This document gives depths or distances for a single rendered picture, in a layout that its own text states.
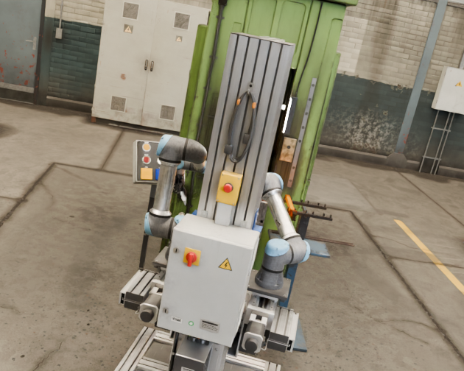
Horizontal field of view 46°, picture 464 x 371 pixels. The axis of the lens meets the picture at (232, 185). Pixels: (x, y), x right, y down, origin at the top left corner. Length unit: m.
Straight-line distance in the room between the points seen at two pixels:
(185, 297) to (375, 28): 8.15
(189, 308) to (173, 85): 6.84
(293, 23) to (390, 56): 6.42
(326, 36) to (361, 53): 6.16
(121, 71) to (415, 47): 5.02
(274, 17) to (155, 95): 5.40
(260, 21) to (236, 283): 2.06
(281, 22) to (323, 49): 0.34
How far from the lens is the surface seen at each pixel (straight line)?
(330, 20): 3.84
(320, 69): 3.86
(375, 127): 10.28
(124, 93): 9.06
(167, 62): 8.93
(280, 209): 2.96
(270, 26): 3.82
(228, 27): 3.81
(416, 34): 10.28
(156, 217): 2.84
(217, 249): 2.24
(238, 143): 2.33
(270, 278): 2.83
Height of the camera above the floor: 2.10
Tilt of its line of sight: 17 degrees down
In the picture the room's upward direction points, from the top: 12 degrees clockwise
